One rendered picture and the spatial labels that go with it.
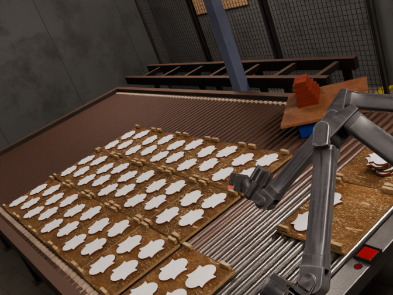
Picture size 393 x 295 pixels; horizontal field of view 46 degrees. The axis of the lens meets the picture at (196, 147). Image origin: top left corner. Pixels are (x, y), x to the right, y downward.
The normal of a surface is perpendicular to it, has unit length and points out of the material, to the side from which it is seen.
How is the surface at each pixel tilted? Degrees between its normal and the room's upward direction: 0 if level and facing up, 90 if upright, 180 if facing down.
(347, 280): 0
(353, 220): 0
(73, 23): 90
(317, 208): 39
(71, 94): 90
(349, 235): 0
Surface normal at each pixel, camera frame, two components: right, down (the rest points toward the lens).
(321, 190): -0.47, -0.36
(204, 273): -0.34, -0.86
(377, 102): -0.54, -0.11
